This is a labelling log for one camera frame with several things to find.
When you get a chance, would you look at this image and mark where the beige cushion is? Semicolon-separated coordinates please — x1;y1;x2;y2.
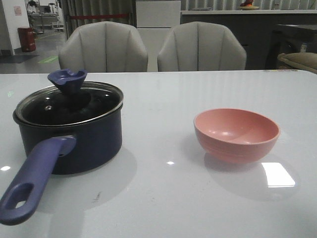
277;52;317;74

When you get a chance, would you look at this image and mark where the dark blue saucepan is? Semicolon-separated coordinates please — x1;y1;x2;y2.
0;106;122;226

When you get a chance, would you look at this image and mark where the white cabinet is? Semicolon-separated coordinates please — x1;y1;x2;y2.
136;0;181;72

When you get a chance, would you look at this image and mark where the glass lid blue knob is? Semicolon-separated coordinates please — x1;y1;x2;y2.
14;69;123;126

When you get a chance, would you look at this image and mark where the left grey upholstered chair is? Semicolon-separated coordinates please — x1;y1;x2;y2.
58;21;148;72

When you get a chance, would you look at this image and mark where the pink plastic bowl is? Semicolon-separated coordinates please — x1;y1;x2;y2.
194;108;280;164

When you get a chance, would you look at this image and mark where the red trash bin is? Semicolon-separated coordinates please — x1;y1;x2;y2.
18;27;36;52

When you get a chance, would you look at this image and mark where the right grey upholstered chair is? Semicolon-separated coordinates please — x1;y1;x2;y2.
157;21;247;72

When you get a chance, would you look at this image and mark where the grey upholstered chair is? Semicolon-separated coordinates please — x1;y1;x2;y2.
157;21;247;72
58;21;148;72

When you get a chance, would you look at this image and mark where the plate with fruit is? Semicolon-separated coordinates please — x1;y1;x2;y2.
238;0;260;10

